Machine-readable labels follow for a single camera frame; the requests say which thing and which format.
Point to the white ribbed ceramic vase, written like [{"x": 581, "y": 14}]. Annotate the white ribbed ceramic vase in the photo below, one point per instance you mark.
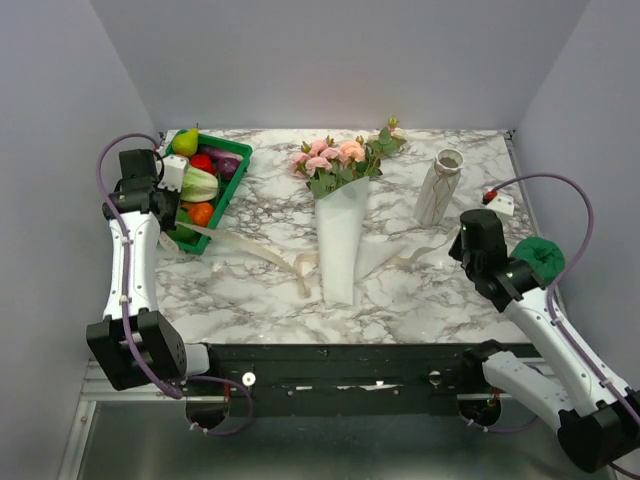
[{"x": 438, "y": 187}]

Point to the green yellow toy pear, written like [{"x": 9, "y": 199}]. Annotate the green yellow toy pear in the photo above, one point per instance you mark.
[{"x": 186, "y": 143}]

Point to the green cloth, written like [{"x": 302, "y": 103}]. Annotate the green cloth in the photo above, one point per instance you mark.
[{"x": 544, "y": 256}]

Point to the green toy pepper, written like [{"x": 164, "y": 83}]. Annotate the green toy pepper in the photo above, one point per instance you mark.
[{"x": 180, "y": 233}]

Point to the beige ribbon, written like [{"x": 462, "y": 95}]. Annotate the beige ribbon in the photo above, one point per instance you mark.
[{"x": 255, "y": 249}]

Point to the white flower with leaves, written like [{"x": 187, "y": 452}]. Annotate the white flower with leaves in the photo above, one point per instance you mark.
[{"x": 389, "y": 140}]

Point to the pink flower stems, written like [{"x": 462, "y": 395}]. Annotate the pink flower stems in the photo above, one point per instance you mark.
[{"x": 326, "y": 166}]

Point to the purple toy eggplant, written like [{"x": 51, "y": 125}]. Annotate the purple toy eggplant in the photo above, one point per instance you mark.
[{"x": 217, "y": 153}]

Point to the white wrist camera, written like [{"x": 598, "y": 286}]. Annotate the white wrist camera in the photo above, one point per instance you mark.
[
  {"x": 173, "y": 170},
  {"x": 501, "y": 204}
]

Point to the toy lettuce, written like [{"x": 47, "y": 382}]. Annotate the toy lettuce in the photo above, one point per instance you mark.
[{"x": 199, "y": 186}]

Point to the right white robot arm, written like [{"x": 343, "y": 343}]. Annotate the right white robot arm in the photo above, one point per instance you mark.
[{"x": 593, "y": 411}]

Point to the red toy pepper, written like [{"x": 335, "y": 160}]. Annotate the red toy pepper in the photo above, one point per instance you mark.
[{"x": 202, "y": 161}]

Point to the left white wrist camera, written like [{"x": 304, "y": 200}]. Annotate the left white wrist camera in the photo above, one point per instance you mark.
[{"x": 173, "y": 170}]

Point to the aluminium frame rail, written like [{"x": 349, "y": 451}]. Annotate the aluminium frame rail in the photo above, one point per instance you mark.
[{"x": 120, "y": 434}]

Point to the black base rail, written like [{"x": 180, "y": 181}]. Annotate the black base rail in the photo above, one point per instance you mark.
[{"x": 347, "y": 380}]

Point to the green plastic basket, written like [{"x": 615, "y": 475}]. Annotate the green plastic basket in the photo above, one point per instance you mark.
[{"x": 215, "y": 169}]

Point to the orange toy fruit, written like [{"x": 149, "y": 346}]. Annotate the orange toy fruit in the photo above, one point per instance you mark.
[{"x": 201, "y": 214}]

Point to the white wrapping paper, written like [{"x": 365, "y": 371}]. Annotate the white wrapping paper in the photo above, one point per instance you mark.
[{"x": 344, "y": 258}]

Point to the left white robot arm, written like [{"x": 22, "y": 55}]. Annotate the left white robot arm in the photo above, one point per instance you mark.
[{"x": 134, "y": 343}]

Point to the purple toy onion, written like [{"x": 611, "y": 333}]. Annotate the purple toy onion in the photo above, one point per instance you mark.
[{"x": 226, "y": 168}]

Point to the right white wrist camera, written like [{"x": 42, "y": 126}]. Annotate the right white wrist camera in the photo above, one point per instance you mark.
[{"x": 501, "y": 204}]

